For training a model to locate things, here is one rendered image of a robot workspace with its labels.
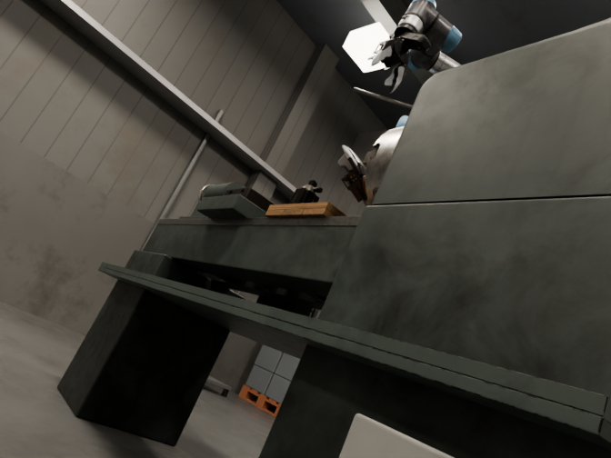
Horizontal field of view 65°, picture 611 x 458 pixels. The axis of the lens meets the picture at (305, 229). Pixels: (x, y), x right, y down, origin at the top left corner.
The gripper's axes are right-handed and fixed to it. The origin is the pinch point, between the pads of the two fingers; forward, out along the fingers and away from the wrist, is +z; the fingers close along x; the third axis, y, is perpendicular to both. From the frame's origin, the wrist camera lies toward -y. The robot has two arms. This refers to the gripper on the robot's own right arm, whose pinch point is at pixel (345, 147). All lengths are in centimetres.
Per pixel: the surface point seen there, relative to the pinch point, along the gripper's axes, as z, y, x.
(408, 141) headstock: -3, -31, -57
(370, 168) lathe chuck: -5.9, -16.3, -43.9
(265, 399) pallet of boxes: -203, 312, 225
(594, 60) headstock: -7, -68, -69
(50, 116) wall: 161, 280, 187
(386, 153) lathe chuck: -4.5, -22.5, -44.4
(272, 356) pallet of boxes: -177, 302, 267
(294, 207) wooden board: -4.1, 10.0, -42.8
